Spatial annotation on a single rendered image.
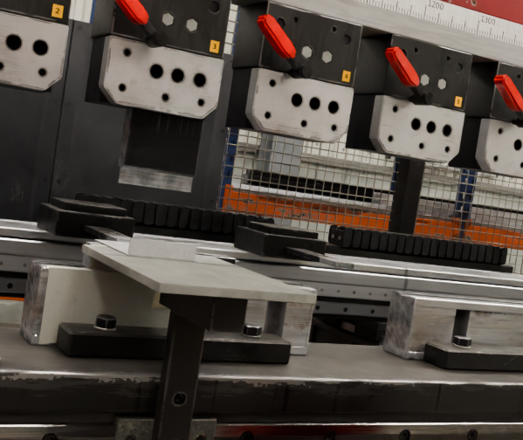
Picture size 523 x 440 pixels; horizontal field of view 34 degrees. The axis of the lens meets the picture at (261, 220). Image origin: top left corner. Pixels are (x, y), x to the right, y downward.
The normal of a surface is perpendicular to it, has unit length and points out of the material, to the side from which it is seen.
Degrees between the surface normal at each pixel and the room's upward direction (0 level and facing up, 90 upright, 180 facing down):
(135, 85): 90
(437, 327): 90
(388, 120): 90
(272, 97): 90
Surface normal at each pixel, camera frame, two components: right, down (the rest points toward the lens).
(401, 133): 0.47, 0.11
